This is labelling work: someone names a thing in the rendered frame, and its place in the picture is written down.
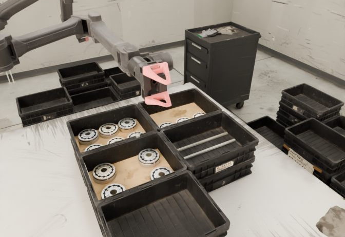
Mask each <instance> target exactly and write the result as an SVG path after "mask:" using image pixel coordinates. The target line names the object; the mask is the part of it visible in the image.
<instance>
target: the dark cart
mask: <svg viewBox="0 0 345 237"><path fill-rule="evenodd" d="M222 27H231V28H233V27H235V28H237V30H239V32H237V33H233V34H232V35H229V34H217V35H216V36H206V37H199V36H198V34H201V33H202V31H203V30H206V31H207V30H208V29H209V28H210V30H213V29H214V30H217V29H218V28H222ZM259 36H260V32H257V31H255V30H252V29H250V28H247V27H244V26H242V25H239V24H236V23H234V22H226V23H220V24H214V25H209V26H203V27H197V28H191V29H186V30H185V41H184V84H185V83H189V82H191V83H192V84H194V85H195V86H196V87H198V88H199V89H200V90H202V91H203V92H204V93H206V94H207V95H208V96H210V97H211V98H212V99H214V100H215V101H216V102H217V103H219V104H220V105H221V106H223V107H227V106H230V105H233V104H236V108H238V109H241V108H242V107H243V105H244V101H246V100H248V99H249V95H250V89H251V83H252V78H253V72H254V65H255V59H256V54H257V48H258V42H259Z"/></svg>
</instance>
